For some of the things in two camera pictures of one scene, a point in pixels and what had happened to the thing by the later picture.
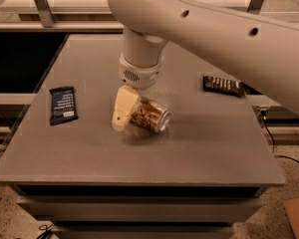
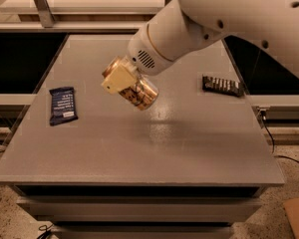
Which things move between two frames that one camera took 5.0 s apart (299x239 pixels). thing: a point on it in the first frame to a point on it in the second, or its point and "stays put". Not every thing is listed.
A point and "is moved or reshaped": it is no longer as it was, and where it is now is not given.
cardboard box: [298, 214] stays put
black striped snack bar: [223, 86] stays put
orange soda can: [150, 115] is moved or reshaped
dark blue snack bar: [63, 108] stays put
